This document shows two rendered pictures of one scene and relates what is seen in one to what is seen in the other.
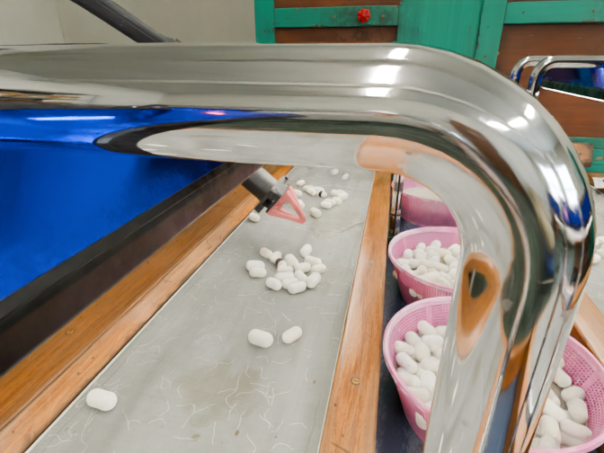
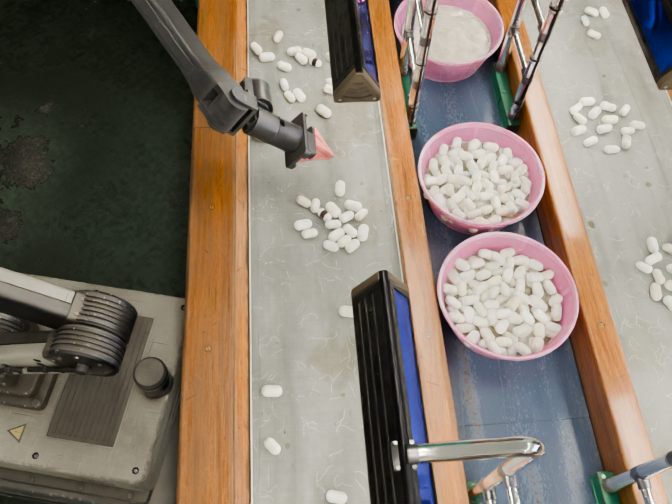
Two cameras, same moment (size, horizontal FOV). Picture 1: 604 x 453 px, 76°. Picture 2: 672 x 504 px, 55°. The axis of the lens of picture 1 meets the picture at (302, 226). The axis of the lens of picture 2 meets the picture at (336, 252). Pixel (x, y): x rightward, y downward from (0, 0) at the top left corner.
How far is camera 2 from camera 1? 0.79 m
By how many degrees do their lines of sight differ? 40
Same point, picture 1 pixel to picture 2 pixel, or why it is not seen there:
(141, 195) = (420, 413)
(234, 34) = not seen: outside the picture
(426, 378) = (468, 314)
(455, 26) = not seen: outside the picture
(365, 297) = (414, 250)
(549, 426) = (539, 331)
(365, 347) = (427, 304)
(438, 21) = not seen: outside the picture
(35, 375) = (218, 390)
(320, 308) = (378, 263)
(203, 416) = (340, 381)
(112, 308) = (221, 316)
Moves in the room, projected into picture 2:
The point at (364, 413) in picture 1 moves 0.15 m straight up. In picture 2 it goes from (439, 357) to (454, 325)
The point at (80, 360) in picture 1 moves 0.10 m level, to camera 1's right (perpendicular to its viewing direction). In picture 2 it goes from (237, 369) to (291, 354)
